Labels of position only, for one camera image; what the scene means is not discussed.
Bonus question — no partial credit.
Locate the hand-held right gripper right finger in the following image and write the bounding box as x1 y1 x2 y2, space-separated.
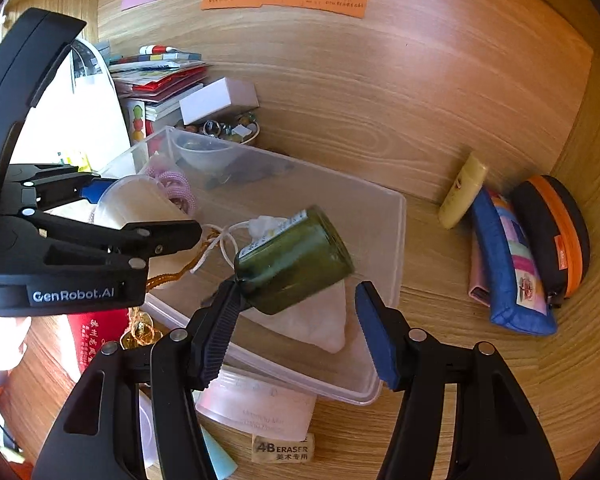
355 281 563 480

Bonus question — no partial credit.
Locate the black orange zipper case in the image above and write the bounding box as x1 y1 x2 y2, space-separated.
509 175 591 309

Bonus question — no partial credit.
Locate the wooden desktop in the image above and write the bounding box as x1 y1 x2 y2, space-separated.
10 145 556 480

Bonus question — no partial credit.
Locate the yellow cream tube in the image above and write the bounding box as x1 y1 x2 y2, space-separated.
438 151 490 230

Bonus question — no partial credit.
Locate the red booklet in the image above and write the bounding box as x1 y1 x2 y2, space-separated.
67 310 131 373

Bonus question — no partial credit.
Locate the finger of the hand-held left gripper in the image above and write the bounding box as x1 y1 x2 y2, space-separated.
10 210 203 271
7 164 118 221

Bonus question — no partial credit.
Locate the pink coil hair tie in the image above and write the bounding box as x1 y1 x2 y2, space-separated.
152 155 198 213

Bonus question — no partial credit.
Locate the stack of books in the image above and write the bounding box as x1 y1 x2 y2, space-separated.
107 45 216 143

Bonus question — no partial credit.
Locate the beige cone cup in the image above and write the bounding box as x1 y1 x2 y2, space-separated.
95 175 216 281

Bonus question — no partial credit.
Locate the green glass jar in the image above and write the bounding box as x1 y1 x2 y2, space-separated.
232 206 355 317

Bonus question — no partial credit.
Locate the white cardboard box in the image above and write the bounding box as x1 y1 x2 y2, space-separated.
179 77 260 126

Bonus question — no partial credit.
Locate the white cloth pouch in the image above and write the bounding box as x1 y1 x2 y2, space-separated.
240 280 348 356

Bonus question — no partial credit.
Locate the clear plastic storage box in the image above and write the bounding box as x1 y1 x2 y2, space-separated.
97 126 407 406

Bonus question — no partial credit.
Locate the bowl of trinkets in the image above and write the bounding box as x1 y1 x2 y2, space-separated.
180 110 261 146

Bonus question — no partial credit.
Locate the white eraser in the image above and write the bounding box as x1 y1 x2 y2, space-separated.
251 432 315 462

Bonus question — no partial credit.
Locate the pink wallet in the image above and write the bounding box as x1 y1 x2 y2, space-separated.
467 235 493 307

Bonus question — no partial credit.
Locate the small clear bowl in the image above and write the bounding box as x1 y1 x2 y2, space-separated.
172 130 236 171

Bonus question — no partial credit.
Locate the gold ornament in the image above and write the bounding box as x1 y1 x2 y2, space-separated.
120 310 158 348

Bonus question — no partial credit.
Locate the blue patchwork pencil case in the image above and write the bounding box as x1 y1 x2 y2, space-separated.
469 187 558 337

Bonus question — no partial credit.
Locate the brown beaded cord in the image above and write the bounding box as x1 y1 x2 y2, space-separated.
145 227 223 291

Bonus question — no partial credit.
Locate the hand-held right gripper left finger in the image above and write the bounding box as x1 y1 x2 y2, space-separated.
30 280 243 480

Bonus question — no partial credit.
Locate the white round lidded container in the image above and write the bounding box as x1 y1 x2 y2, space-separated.
195 365 318 436

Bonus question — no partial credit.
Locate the white rounded appliance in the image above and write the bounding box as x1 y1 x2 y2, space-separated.
22 37 131 171

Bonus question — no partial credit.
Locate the teal plastic case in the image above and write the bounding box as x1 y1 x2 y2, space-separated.
200 425 238 480

